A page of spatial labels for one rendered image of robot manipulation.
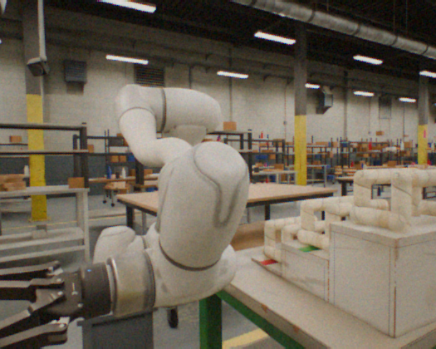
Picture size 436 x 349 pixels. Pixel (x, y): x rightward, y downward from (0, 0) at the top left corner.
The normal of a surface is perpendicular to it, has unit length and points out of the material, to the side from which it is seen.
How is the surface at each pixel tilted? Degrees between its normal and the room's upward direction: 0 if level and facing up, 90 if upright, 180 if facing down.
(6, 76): 90
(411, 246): 90
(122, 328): 90
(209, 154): 47
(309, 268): 90
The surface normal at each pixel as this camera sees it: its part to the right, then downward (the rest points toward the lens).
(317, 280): -0.90, 0.04
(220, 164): 0.34, -0.71
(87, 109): 0.50, 0.04
